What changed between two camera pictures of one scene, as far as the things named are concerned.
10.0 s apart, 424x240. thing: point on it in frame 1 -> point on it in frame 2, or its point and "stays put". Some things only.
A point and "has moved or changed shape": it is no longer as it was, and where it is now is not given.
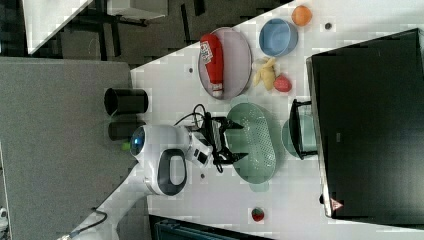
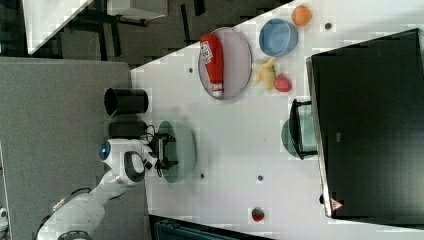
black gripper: (223, 155) -> (157, 148)
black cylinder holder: (126, 101) stays put
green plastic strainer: (259, 138) has moved or changed shape
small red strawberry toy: (257, 214) stays put
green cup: (308, 134) stays put
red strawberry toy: (281, 83) stays put
